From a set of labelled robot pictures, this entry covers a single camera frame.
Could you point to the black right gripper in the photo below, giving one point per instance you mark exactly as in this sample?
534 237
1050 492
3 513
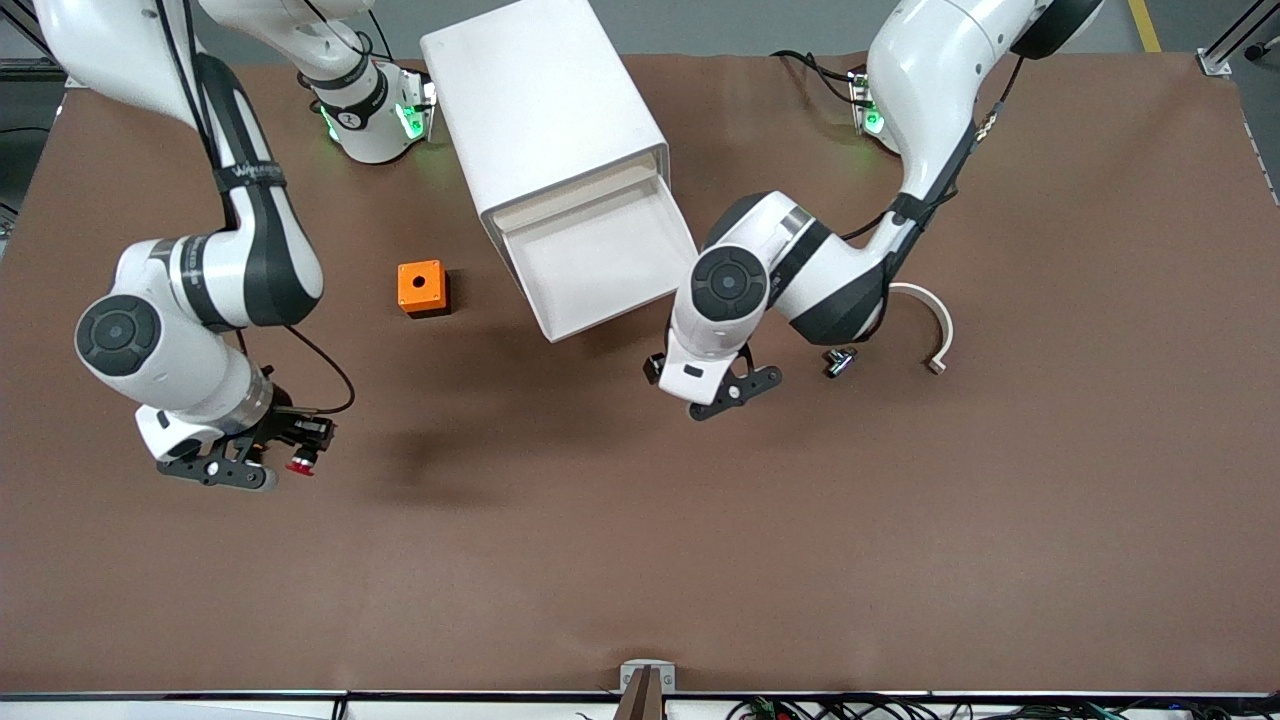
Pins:
283 428

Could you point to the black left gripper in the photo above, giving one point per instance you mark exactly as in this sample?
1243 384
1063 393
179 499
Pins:
655 369

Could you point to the red cap push button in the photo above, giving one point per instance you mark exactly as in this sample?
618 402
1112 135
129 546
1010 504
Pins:
301 467

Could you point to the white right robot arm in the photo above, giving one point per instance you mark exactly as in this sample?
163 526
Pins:
250 260

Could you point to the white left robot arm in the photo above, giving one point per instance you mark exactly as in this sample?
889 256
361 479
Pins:
930 90

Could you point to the brown table cover sheet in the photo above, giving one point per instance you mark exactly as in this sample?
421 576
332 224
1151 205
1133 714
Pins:
640 520

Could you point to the orange box with round hole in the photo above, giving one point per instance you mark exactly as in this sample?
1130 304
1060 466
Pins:
408 295

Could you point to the silver metal tee fitting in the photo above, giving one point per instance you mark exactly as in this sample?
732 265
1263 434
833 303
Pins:
840 360

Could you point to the white curved plastic clamp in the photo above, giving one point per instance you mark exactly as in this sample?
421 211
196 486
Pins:
945 325

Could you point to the black left camera mount plate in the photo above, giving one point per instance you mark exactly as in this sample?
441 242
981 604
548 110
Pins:
740 390

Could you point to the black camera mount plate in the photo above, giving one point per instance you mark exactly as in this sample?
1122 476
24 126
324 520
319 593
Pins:
740 390
205 470

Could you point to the black right camera mount plate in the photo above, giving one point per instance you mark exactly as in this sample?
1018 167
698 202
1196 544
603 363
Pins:
205 470

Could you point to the grey metal bracket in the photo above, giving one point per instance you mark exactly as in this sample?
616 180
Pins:
630 675

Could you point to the brown tapered post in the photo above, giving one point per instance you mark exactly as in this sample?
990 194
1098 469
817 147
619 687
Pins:
645 700

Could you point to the aluminium frame profile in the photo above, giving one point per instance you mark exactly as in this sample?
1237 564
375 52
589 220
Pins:
1225 50
30 72

